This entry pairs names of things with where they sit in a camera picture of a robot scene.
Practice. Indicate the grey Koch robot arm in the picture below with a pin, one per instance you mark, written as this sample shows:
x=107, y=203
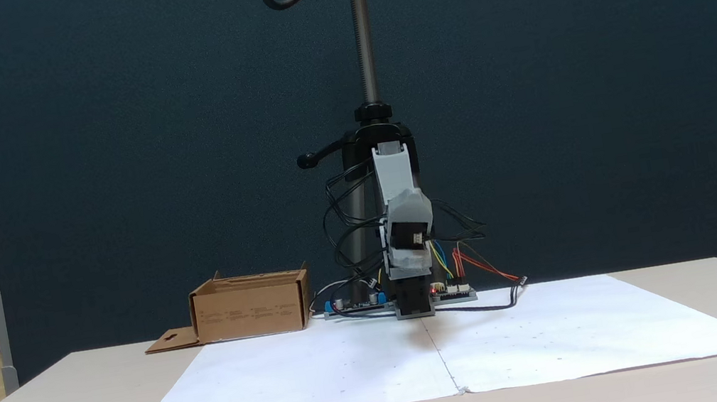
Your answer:
x=393, y=170

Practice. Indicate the brown cardboard box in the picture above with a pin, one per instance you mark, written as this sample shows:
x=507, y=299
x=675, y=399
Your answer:
x=250, y=311

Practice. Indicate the black camera stand with pole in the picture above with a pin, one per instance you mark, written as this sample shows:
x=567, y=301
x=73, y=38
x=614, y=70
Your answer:
x=366, y=49

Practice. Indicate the dark blue partition panel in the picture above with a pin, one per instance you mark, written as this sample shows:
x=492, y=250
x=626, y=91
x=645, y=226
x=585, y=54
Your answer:
x=108, y=161

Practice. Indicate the motor controller circuit board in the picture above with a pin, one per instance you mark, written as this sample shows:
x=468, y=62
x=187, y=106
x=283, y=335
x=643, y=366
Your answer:
x=456, y=295

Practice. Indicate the white paper sheet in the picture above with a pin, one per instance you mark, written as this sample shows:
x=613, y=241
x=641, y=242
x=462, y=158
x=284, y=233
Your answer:
x=300, y=375

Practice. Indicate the blue power circuit board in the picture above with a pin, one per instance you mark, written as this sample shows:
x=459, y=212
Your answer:
x=347, y=309

